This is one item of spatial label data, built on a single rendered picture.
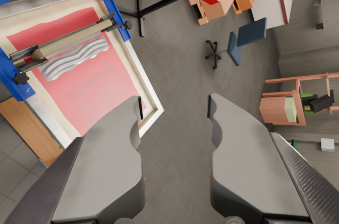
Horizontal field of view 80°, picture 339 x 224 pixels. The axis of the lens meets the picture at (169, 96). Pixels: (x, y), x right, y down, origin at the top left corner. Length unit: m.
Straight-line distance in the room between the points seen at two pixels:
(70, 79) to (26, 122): 0.96
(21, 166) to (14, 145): 0.17
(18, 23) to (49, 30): 0.11
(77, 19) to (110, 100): 0.40
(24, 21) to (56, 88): 0.27
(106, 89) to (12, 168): 1.09
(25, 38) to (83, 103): 0.34
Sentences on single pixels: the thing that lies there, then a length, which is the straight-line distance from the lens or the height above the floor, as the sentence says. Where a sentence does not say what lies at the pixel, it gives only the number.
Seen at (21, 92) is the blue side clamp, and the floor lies 1.00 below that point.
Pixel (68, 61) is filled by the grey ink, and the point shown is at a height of 0.96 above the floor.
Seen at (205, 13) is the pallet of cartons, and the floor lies 0.17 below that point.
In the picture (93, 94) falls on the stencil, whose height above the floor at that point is 0.96.
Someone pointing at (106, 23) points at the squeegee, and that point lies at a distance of 1.03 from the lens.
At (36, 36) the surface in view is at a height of 0.96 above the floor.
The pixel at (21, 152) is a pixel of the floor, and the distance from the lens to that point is 1.93.
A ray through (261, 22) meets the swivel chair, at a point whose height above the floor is 0.97.
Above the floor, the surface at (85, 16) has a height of 0.96.
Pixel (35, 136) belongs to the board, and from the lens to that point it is 1.92.
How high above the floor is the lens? 1.85
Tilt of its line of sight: 39 degrees down
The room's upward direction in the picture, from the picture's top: 85 degrees clockwise
